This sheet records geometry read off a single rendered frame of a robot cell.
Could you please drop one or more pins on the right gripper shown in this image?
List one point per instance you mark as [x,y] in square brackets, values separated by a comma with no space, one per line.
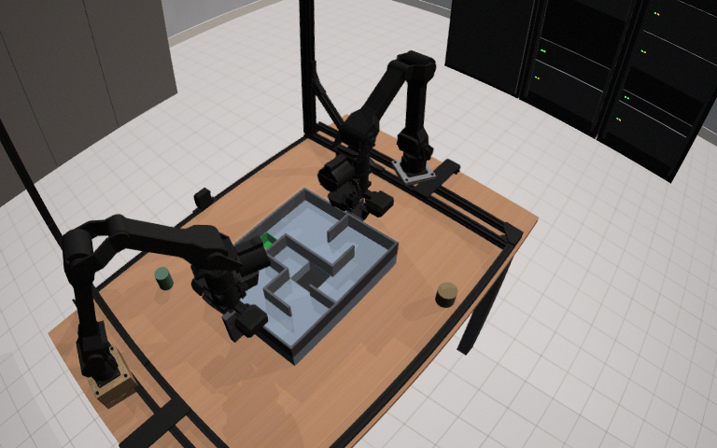
[248,321]

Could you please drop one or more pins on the short brown cylinder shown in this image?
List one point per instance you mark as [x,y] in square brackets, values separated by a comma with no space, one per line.
[446,295]

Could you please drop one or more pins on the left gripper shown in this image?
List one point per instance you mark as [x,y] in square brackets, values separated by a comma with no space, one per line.
[376,203]

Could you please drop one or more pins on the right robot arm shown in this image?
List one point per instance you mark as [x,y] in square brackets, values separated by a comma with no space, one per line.
[203,246]

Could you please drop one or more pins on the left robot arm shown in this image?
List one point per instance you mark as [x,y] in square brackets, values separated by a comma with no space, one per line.
[362,126]

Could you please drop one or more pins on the green cylinder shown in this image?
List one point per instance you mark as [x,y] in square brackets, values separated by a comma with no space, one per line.
[164,278]

